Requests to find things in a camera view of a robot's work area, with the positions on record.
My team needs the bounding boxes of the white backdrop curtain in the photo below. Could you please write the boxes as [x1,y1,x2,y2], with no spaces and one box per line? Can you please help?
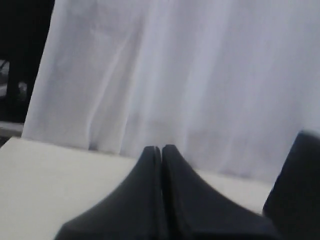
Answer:
[22,0,320,182]

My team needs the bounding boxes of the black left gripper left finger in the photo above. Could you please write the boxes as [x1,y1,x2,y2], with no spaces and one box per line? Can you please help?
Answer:
[55,146,167,240]

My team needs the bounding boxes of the black plastic case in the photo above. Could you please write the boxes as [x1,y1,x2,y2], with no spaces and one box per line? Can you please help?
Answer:
[263,131,320,240]

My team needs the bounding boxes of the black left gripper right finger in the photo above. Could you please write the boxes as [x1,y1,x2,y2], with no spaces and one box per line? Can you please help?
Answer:
[161,145,281,240]

